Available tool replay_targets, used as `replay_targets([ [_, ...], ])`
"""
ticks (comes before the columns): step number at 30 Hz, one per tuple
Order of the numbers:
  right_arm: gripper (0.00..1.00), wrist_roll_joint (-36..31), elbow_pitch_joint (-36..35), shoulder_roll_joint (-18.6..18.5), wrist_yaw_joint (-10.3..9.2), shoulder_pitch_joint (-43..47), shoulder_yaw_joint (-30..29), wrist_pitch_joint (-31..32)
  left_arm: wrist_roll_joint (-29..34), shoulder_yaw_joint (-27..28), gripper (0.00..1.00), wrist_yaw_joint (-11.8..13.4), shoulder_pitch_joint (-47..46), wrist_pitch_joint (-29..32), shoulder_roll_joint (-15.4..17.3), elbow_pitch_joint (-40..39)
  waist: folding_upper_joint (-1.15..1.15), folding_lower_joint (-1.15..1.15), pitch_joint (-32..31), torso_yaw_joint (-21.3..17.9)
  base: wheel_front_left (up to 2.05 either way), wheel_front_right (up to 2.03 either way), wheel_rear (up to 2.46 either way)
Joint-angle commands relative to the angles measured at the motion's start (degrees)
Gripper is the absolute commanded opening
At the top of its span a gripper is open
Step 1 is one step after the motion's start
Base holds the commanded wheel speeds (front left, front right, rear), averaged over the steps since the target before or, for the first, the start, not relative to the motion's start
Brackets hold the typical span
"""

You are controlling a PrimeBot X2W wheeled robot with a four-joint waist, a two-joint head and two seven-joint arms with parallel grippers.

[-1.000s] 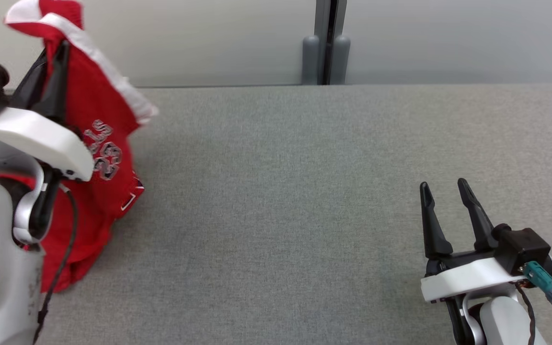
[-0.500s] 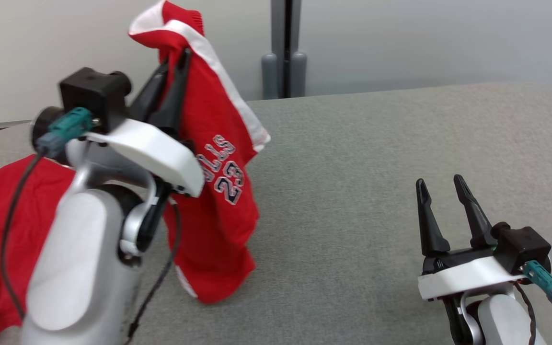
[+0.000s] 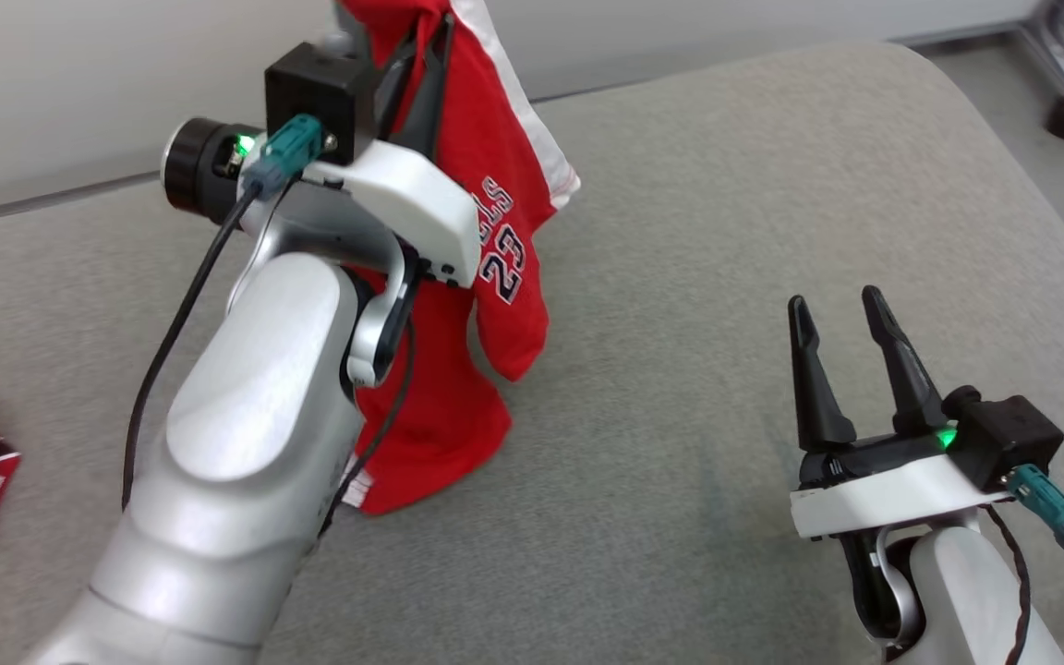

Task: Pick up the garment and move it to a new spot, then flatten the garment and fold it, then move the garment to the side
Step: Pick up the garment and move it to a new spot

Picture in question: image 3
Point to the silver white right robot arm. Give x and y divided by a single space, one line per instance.
966 600

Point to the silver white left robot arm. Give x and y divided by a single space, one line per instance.
255 443

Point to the red shorts with white stripe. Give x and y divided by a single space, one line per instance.
495 129

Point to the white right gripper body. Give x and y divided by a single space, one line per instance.
883 494

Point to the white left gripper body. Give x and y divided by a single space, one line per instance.
421 203

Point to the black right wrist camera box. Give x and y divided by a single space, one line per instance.
1008 443

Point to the grey fabric sofa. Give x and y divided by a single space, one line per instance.
698 277

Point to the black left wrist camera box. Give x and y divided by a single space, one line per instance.
315 92

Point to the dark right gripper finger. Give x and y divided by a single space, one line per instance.
818 397
911 379

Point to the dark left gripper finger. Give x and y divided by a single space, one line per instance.
430 92
393 88

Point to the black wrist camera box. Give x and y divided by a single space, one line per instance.
1008 443
315 92

